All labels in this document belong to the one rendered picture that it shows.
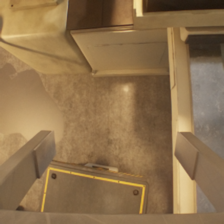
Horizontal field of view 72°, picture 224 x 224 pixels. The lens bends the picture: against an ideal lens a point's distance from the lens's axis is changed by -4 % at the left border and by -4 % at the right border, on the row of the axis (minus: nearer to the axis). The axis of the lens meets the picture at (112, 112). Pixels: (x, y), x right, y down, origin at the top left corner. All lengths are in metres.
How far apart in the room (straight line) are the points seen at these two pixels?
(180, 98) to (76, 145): 1.01
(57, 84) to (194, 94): 1.24
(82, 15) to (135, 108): 0.80
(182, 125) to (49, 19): 0.93
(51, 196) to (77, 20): 1.11
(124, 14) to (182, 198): 0.92
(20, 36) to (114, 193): 1.13
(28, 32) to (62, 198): 1.07
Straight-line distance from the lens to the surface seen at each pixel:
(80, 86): 1.52
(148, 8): 0.65
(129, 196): 1.11
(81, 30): 1.01
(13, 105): 1.82
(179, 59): 0.77
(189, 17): 0.63
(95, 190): 1.13
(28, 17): 1.22
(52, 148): 0.17
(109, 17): 1.00
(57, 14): 1.13
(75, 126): 1.46
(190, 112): 0.71
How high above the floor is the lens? 1.37
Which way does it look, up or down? 79 degrees down
